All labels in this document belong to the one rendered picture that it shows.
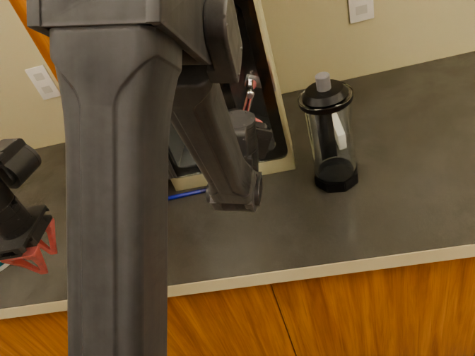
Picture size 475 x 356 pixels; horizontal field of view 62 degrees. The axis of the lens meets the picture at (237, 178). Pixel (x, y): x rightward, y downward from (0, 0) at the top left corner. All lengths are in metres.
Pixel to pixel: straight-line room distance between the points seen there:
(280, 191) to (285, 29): 0.54
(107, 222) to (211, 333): 0.87
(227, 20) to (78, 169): 0.14
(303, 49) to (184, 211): 0.64
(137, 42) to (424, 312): 0.93
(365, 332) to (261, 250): 0.37
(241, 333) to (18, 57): 1.10
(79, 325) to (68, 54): 0.15
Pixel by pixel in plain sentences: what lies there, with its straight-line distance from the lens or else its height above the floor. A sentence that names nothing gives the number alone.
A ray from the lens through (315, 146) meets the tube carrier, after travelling 0.86.
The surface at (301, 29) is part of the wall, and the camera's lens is 1.30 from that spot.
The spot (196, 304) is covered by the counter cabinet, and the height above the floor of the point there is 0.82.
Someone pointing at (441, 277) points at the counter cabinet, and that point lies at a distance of 0.95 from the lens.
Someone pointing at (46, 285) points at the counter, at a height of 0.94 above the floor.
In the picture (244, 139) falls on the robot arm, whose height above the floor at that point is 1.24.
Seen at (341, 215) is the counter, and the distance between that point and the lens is 0.88.
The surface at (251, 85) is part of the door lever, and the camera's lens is 0.84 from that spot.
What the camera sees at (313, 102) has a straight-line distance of 0.80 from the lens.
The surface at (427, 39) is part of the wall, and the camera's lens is 1.40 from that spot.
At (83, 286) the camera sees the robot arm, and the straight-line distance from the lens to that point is 0.24.
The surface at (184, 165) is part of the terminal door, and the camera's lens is 1.00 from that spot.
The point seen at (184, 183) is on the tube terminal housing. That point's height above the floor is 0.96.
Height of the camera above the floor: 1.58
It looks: 38 degrees down
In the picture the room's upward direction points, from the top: 19 degrees counter-clockwise
